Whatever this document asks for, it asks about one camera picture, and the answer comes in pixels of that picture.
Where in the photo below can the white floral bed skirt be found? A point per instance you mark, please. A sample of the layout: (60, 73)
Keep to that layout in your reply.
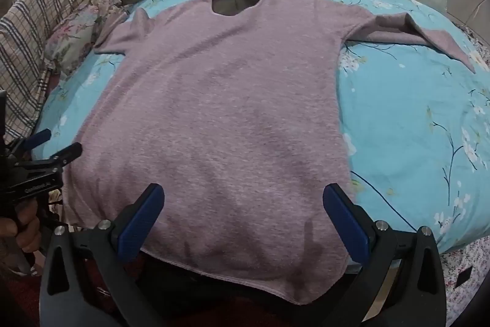
(464, 271)

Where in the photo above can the pink knit sweater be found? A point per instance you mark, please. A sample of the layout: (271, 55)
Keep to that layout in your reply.
(231, 106)

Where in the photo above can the floral patterned pillow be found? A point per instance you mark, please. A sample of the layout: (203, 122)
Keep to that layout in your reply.
(84, 29)

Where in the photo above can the light blue floral bedsheet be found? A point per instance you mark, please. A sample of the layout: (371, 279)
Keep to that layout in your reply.
(416, 128)

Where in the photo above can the person's left hand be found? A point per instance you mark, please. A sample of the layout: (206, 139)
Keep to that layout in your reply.
(20, 232)

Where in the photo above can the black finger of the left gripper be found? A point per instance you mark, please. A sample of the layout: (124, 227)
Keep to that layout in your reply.
(64, 156)

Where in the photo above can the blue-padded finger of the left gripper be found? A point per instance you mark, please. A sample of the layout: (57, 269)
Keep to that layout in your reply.
(25, 145)

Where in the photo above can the plaid checked blanket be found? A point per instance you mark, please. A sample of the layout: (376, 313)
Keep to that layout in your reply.
(25, 29)

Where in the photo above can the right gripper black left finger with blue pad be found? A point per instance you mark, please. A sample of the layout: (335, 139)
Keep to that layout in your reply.
(119, 241)

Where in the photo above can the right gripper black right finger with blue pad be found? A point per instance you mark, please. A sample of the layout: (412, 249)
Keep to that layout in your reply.
(370, 244)

